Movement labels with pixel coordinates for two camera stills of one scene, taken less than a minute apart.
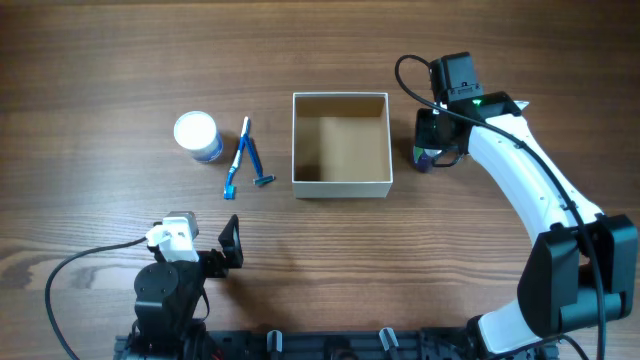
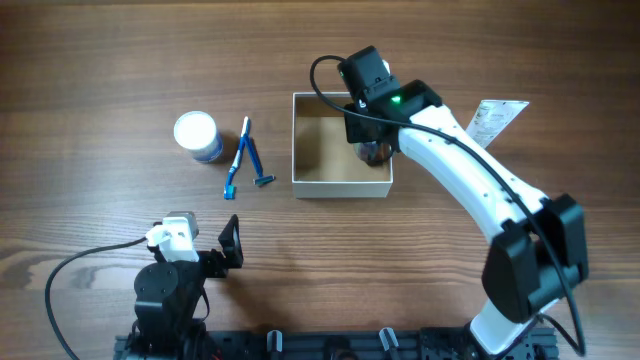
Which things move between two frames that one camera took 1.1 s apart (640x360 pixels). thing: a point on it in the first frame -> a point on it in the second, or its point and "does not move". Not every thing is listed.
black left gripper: (217, 266) does not move
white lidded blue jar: (197, 133) does not move
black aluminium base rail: (322, 345) does not move
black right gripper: (422, 138) -> (353, 130)
